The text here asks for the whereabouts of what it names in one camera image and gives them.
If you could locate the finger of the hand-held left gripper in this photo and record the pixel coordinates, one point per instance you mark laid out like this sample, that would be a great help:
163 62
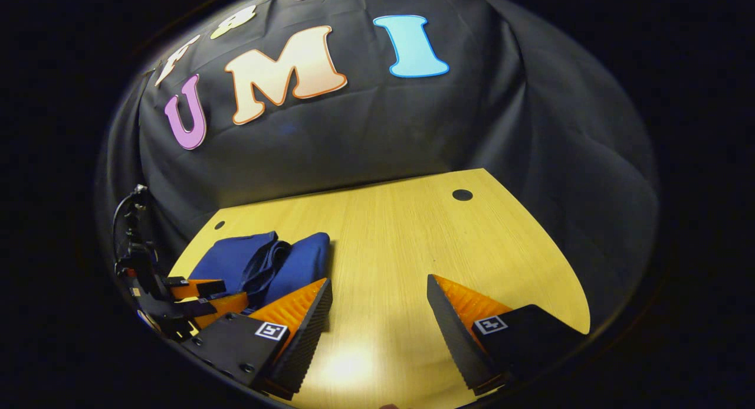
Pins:
194 288
218 310

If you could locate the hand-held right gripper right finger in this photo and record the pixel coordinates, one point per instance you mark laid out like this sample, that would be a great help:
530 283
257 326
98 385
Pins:
451 338

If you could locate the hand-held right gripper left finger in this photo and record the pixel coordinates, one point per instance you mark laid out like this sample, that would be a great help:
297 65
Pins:
307 344

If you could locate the blue denim jeans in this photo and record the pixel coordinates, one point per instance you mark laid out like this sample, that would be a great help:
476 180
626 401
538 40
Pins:
301 261

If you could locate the black backdrop cloth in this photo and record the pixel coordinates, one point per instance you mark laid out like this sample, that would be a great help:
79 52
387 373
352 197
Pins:
413 126

